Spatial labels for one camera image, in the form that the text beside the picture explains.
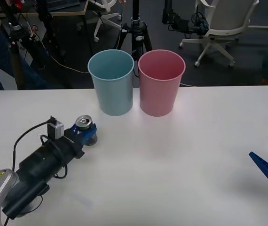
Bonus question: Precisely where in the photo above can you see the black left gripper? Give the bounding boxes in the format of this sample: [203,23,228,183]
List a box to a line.
[62,124,98,160]

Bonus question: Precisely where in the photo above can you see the green drink can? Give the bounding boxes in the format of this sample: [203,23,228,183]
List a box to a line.
[75,115,98,146]

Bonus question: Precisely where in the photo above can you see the pale blue plastic bin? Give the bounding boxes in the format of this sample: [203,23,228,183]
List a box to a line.
[87,49,135,116]

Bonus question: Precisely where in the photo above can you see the pink plastic bin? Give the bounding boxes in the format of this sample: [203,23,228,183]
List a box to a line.
[138,49,187,117]

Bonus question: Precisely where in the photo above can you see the black tripod with silver collar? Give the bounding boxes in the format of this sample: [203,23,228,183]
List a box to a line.
[0,0,48,90]

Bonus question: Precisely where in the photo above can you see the black stand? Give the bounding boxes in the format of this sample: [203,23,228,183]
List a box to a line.
[37,0,67,69]

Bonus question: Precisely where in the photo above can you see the white office chair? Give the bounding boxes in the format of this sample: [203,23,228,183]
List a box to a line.
[179,0,260,68]
[77,0,122,43]

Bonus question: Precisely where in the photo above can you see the wood-edged desk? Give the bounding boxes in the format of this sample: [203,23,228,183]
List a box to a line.
[0,0,89,17]

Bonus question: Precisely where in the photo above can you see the yellow floor cable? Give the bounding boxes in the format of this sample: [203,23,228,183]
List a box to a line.
[34,30,90,74]

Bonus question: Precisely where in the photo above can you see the black camera tripod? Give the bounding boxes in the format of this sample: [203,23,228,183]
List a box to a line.
[117,0,153,77]

